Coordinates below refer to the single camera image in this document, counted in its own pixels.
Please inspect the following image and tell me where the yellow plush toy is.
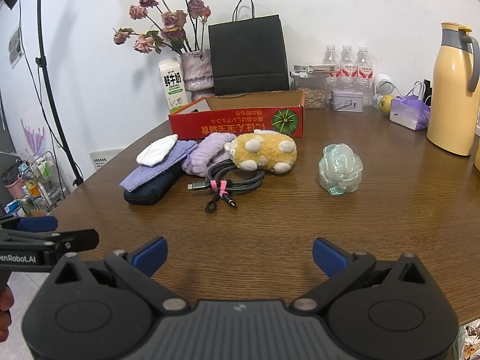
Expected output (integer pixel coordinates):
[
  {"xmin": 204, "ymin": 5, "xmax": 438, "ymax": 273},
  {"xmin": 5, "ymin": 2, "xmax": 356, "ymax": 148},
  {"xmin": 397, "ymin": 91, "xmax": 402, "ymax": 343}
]
[{"xmin": 224, "ymin": 129, "xmax": 298, "ymax": 175}]

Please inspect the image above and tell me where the dried rose bouquet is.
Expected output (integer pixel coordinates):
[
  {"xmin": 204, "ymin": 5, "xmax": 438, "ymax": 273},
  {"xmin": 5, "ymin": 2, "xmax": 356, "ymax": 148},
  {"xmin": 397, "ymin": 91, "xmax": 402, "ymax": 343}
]
[{"xmin": 113, "ymin": 0, "xmax": 211, "ymax": 55}]

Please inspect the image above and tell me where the green mesh bath pouf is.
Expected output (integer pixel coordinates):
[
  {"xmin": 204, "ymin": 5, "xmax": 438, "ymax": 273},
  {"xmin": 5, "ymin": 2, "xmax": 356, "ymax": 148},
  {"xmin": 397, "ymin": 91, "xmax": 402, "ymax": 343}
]
[{"xmin": 319, "ymin": 143, "xmax": 364, "ymax": 196}]

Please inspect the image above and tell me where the purple drawstring pouch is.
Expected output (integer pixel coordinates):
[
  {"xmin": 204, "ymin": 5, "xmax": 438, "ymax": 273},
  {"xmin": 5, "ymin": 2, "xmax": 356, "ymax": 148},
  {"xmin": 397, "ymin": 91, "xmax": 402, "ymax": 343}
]
[{"xmin": 119, "ymin": 140, "xmax": 199, "ymax": 192}]

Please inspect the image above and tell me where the yellow thermos jug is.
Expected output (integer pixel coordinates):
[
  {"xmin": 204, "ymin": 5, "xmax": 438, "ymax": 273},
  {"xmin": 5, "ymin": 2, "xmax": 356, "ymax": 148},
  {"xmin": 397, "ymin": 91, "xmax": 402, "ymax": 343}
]
[{"xmin": 426, "ymin": 22, "xmax": 480, "ymax": 157}]

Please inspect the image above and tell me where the white metal tin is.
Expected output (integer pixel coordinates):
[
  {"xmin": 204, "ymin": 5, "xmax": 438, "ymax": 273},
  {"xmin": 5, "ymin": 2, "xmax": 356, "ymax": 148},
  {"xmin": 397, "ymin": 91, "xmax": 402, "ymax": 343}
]
[{"xmin": 330, "ymin": 90, "xmax": 365, "ymax": 112}]

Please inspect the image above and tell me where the black light stand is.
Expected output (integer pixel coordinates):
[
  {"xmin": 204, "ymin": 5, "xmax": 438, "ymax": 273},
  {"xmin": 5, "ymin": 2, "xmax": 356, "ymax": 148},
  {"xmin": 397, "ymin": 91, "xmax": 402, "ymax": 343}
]
[{"xmin": 0, "ymin": 0, "xmax": 84, "ymax": 187}]

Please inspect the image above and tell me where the purple fluffy headband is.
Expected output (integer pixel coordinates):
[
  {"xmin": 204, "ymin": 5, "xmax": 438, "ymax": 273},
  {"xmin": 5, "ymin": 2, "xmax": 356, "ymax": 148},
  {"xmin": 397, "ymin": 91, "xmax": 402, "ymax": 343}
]
[{"xmin": 182, "ymin": 134, "xmax": 235, "ymax": 177}]

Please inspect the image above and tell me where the clear seed container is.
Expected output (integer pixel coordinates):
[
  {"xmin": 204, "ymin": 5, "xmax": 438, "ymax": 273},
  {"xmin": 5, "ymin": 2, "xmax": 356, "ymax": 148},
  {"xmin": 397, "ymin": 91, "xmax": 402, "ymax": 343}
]
[{"xmin": 290, "ymin": 71, "xmax": 331, "ymax": 110}]

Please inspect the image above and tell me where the white milk carton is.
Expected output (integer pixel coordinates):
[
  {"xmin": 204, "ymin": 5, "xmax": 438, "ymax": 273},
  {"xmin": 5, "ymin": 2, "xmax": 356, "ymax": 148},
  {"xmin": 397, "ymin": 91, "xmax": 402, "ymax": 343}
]
[{"xmin": 158, "ymin": 58, "xmax": 189, "ymax": 113}]

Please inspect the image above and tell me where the yellow green apple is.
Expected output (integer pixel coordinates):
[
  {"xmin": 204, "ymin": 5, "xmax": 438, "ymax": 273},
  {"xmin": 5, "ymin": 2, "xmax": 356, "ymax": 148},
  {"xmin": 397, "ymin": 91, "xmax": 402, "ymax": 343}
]
[{"xmin": 379, "ymin": 95, "xmax": 397, "ymax": 115}]

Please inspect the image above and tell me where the white cloth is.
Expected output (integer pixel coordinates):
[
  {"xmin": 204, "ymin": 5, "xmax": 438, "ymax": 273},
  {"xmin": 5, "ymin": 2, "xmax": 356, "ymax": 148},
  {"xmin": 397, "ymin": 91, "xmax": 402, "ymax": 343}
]
[{"xmin": 136, "ymin": 134, "xmax": 178, "ymax": 167}]

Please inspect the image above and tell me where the wire storage rack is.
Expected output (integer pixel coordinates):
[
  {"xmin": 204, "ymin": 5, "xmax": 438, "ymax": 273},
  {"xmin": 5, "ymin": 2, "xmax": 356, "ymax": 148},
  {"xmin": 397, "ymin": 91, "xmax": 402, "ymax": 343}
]
[{"xmin": 0, "ymin": 150, "xmax": 72, "ymax": 218}]

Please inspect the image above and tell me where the purple mottled vase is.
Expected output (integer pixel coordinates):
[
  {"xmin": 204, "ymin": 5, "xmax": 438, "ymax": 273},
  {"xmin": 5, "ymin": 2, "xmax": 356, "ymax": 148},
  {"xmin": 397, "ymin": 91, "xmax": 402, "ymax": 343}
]
[{"xmin": 181, "ymin": 49, "xmax": 216, "ymax": 102}]

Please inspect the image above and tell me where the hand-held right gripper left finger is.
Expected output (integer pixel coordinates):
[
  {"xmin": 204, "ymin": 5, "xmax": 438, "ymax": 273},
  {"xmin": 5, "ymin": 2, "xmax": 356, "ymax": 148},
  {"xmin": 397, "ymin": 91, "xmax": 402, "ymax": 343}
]
[{"xmin": 55, "ymin": 237, "xmax": 190, "ymax": 312}]

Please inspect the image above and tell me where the braided cable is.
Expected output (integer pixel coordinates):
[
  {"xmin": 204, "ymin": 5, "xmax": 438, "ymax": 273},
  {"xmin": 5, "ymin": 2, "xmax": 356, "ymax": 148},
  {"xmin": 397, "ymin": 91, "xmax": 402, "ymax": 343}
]
[{"xmin": 186, "ymin": 159, "xmax": 266, "ymax": 212}]

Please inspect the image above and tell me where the purple tissue pack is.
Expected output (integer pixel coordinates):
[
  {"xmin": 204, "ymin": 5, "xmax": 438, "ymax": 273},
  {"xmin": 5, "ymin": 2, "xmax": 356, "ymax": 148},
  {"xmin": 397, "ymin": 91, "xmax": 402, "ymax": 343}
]
[{"xmin": 389, "ymin": 95, "xmax": 431, "ymax": 131}]

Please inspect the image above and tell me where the navy zip case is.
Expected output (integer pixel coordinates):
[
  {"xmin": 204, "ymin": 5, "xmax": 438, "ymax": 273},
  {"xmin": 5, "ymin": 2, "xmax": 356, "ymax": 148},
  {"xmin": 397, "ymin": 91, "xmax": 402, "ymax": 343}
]
[{"xmin": 123, "ymin": 165, "xmax": 184, "ymax": 206}]

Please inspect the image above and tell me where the person's left hand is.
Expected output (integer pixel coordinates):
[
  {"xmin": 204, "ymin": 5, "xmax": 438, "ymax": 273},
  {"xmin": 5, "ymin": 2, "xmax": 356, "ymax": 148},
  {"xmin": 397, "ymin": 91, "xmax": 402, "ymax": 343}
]
[{"xmin": 0, "ymin": 286, "xmax": 15, "ymax": 344}]

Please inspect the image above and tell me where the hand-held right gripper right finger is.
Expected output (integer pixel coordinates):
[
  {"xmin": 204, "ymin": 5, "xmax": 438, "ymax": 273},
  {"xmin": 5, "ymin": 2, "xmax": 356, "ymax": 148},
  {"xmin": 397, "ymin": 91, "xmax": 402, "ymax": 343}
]
[{"xmin": 292, "ymin": 238, "xmax": 427, "ymax": 312}]

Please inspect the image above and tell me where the purple artificial plant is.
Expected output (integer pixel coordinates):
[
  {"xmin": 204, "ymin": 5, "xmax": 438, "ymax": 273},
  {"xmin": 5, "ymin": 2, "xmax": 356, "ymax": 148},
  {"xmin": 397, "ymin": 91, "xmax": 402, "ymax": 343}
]
[{"xmin": 20, "ymin": 118, "xmax": 46, "ymax": 155}]

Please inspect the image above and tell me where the wall paper sheet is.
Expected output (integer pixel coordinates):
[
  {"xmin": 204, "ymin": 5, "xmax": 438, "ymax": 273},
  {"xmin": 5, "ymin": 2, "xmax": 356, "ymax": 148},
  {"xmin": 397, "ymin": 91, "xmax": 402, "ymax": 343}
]
[{"xmin": 8, "ymin": 25, "xmax": 24, "ymax": 69}]

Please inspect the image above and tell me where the white cable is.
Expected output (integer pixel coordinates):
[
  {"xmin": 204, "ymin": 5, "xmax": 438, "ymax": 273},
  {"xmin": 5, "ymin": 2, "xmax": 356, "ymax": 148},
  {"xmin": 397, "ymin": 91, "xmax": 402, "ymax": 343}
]
[{"xmin": 392, "ymin": 82, "xmax": 426, "ymax": 103}]

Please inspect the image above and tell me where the flat white carton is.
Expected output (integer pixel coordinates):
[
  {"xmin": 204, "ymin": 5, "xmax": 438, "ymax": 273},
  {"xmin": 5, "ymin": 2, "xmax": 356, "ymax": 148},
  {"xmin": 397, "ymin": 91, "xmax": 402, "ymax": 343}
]
[{"xmin": 293, "ymin": 64, "xmax": 340, "ymax": 74}]

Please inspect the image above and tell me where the red cardboard box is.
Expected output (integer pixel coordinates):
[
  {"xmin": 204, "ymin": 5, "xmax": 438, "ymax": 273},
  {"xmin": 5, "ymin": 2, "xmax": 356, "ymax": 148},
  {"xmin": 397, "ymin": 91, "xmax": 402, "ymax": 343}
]
[{"xmin": 168, "ymin": 90, "xmax": 305, "ymax": 141}]

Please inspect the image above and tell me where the clear water bottle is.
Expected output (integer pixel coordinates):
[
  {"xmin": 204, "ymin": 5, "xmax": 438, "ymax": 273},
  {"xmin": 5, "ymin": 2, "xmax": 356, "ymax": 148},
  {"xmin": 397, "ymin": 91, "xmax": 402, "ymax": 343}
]
[
  {"xmin": 338, "ymin": 45, "xmax": 358, "ymax": 81},
  {"xmin": 355, "ymin": 46, "xmax": 376, "ymax": 107},
  {"xmin": 323, "ymin": 44, "xmax": 341, "ymax": 79}
]

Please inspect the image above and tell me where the black paper bag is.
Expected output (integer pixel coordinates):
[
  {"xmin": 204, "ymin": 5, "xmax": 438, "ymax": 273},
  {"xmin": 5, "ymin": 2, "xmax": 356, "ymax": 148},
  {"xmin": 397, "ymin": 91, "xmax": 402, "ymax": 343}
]
[{"xmin": 208, "ymin": 0, "xmax": 290, "ymax": 96}]

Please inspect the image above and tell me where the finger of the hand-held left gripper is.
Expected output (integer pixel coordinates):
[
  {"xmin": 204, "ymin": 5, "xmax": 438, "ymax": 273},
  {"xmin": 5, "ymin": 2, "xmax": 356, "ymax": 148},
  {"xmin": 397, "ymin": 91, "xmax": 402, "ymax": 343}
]
[
  {"xmin": 0, "ymin": 229, "xmax": 100, "ymax": 251},
  {"xmin": 0, "ymin": 215, "xmax": 58, "ymax": 232}
]

